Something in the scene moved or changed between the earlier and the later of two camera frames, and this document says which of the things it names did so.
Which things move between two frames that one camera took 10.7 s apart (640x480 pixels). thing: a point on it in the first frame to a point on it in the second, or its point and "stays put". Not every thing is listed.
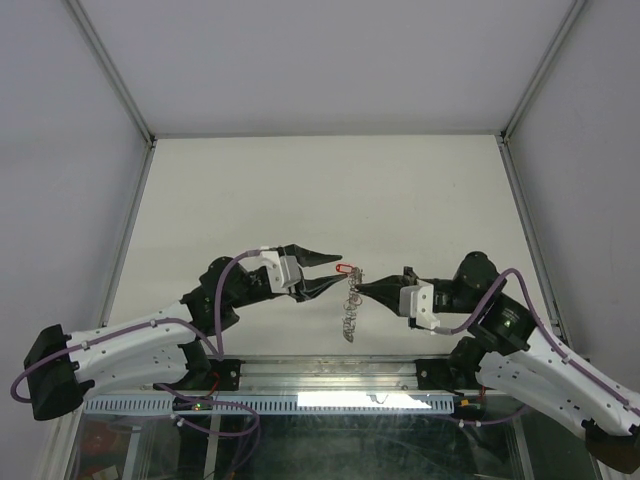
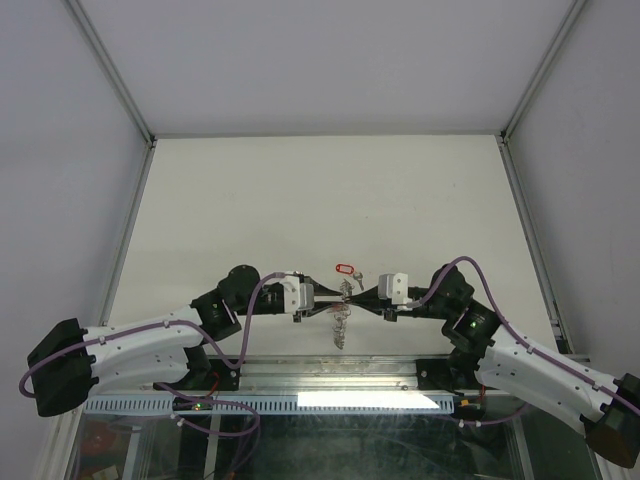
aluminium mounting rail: [329, 376] stays put
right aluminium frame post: [575, 10] stays put
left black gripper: [308, 288] to [318, 290]
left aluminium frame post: [102, 53] stays put
